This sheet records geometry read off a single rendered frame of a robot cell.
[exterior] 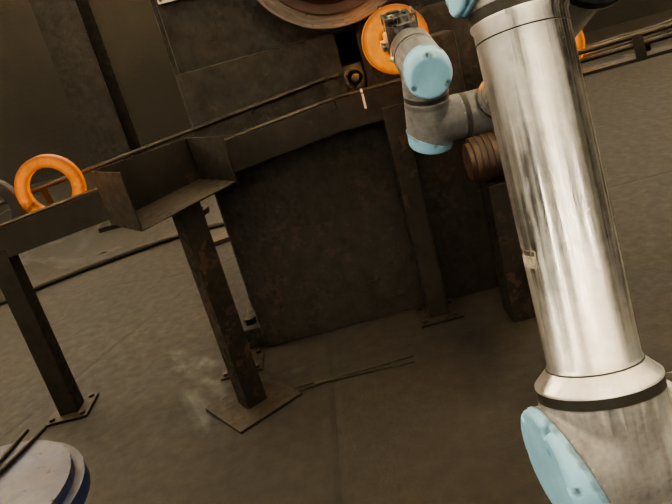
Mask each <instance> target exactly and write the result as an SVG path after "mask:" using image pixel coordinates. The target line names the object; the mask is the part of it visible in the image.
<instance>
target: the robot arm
mask: <svg viewBox="0 0 672 504"><path fill-rule="evenodd" d="M445 1H446V5H447V7H448V8H449V12H450V14H451V15H452V16H453V17H454V18H459V19H464V18H466V17H467V21H468V25H469V29H470V34H471V35H472V36H473V37H474V41H475V46H476V50H477V55H478V59H479V64H480V68H481V73H482V77H483V82H482V83H481V84H480V86H479V88H478V89H474V90H470V91H465V92H461V93H456V94H453V95H449V85H450V83H451V80H452V74H453V70H452V65H451V62H450V59H449V57H448V55H447V54H446V53H445V52H444V50H442V49H441V48H440V47H439V46H438V45H437V44H436V43H435V41H434V40H433V39H432V37H431V36H430V35H429V34H428V33H427V32H426V31H425V30H423V29H422V28H419V26H418V20H417V14H416V11H415V10H414V9H413V8H412V6H410V12H411V13H410V12H409V10H408V9H406V8H404V9H400V10H398V9H397V10H393V11H390V12H386V14H383V15H381V14H380V19H381V24H382V27H383V31H384V33H383V41H380V46H381V49H382V50H383V51H384V52H387V51H388V54H390V55H391V57H390V62H394V64H395V66H396V68H397V70H398V71H399V73H400V74H401V80H402V90H403V99H404V109H405V118H406V127H407V129H406V134H407V136H408V142H409V145H410V147H411V148H412V149H413V150H414V151H416V152H419V153H422V154H429V155H433V154H441V153H444V152H445V151H448V150H450V149H451V147H452V145H453V140H457V139H461V138H465V137H468V136H472V135H477V134H481V133H485V132H489V131H495V136H496V140H497V145H498V149H499V154H500V158H501V163H502V167H503V172H504V176H505V181H506V185H507V190H508V194H509V199H510V203H511V208H512V212H513V217H514V221H515V226H516V230H517V235H518V239H519V244H520V248H521V252H522V257H523V262H524V266H525V270H526V275H527V279H528V284H529V288H530V293H531V297H532V302H533V306H534V311H535V315H536V320H537V324H538V329H539V333H540V338H541V342H542V347H543V351H544V356H545V360H546V368H545V369H544V371H543V372H542V373H541V375H540V376H539V377H538V379H537V380H536V382H535V385H534V386H535V391H536V395H537V400H538V406H535V407H534V406H531V407H528V408H527V409H526V410H524V411H523V414H522V415H521V431H522V436H523V440H524V443H525V447H526V449H527V451H528V454H529V458H530V461H531V464H532V466H533V468H534V471H535V473H536V475H537V477H538V479H539V481H540V483H541V485H542V487H543V489H544V491H545V493H546V494H547V496H548V498H549V499H550V501H551V503H552V504H672V371H671V372H667V373H665V370H664V368H663V366H662V365H661V364H659V363H658V362H656V361H654V360H653V359H651V358H650V357H648V356H646V355H645V354H644V353H643V352H642V350H641V345H640V340H639V336H638V331H637V326H636V322H635V317H634V312H633V308H632V303H631V298H630V294H629V289H628V284H627V280H626V275H625V270H624V266H623V261H622V256H621V251H620V247H619V242H618V237H617V233H616V228H615V223H614V219H613V214H612V209H611V205H610V200H609V195H608V191H607V186H606V181H605V177H604V172H603V167H602V163H601V158H600V153H599V148H598V144H597V139H596V134H595V130H594V125H593V120H592V116H591V111H590V106H589V102H588V97H587V92H586V88H585V83H584V78H583V74H582V69H581V64H580V59H579V55H578V50H577V45H576V41H575V38H576V36H577V35H578V34H579V33H580V31H581V30H582V29H583V28H584V26H585V25H586V24H587V23H588V21H589V20H590V19H591V18H592V16H593V15H594V14H595V13H596V11H597V10H600V9H604V8H607V7H610V6H612V5H614V4H615V3H617V2H618V1H619V0H445ZM413 15H414V16H413ZM412 18H413V19H414V20H413V19H412Z"/></svg>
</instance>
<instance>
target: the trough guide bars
mask: <svg viewBox="0 0 672 504"><path fill-rule="evenodd" d="M670 28H671V29H670ZM666 29H668V30H666ZM663 30H665V31H663ZM660 31H661V32H660ZM656 32H658V33H656ZM653 33H654V34H653ZM650 34H651V35H650ZM668 38H672V19H670V20H667V21H664V22H661V23H657V24H654V25H651V26H647V27H644V28H641V29H638V30H634V31H631V32H628V33H624V34H621V35H618V36H614V37H611V38H608V39H605V40H601V41H598V42H595V43H591V44H588V45H585V48H584V49H581V50H578V55H582V54H584V55H583V57H582V58H580V64H581V63H585V62H588V61H592V60H595V59H599V58H602V57H606V56H609V55H613V54H616V53H620V52H623V51H626V50H630V49H633V48H634V50H635V55H636V59H637V62H639V61H643V60H646V59H647V53H646V51H650V50H651V45H650V44H651V43H654V42H658V41H661V40H665V39H668ZM629 40H631V41H629ZM626 41H627V42H626ZM623 42H624V43H623ZM619 43H621V44H619ZM616 44H617V45H616ZM612 45H614V46H612ZM609 46H611V47H609ZM606 47H607V48H606ZM602 48H604V49H602ZM599 49H600V50H599ZM596 50H597V51H596ZM592 51H594V52H592ZM589 52H590V53H589ZM585 53H587V54H585Z"/></svg>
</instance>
